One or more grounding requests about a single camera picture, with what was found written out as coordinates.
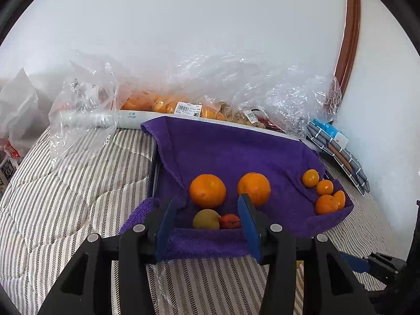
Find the brown wooden door frame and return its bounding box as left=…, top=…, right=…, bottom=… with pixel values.
left=323, top=0, right=361, bottom=112

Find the large orange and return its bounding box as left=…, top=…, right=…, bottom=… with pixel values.
left=189, top=174, right=227, bottom=209
left=237, top=172, right=272, bottom=207

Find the clear bag of oranges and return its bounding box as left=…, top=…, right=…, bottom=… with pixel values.
left=121, top=52, right=230, bottom=121

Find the small red fruit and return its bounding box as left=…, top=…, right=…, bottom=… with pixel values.
left=219, top=214, right=243, bottom=230

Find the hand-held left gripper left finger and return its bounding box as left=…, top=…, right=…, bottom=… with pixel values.
left=38, top=197, right=178, bottom=315

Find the checkered grey cloth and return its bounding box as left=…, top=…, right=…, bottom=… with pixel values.
left=306, top=121, right=370, bottom=195

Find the small orange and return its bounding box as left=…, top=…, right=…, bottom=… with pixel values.
left=316, top=179, right=334, bottom=196
left=315, top=195, right=340, bottom=215
left=301, top=169, right=320, bottom=188
left=333, top=190, right=346, bottom=211

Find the purple towel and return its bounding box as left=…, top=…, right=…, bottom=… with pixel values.
left=118, top=115, right=354, bottom=261

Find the clear bag of brown fruits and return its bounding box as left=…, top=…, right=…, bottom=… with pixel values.
left=226, top=56, right=342, bottom=138

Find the white plastic bag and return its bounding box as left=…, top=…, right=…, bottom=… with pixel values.
left=0, top=68, right=50, bottom=163

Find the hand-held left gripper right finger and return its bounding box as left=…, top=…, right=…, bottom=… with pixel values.
left=238, top=193, right=376, bottom=315

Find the clear plastic bag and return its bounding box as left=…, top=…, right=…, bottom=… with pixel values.
left=49, top=51, right=119, bottom=168

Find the blue tissue pack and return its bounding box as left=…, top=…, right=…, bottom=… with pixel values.
left=312, top=118, right=349, bottom=148

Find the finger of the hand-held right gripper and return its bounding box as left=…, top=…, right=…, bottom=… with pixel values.
left=339, top=251, right=407, bottom=281

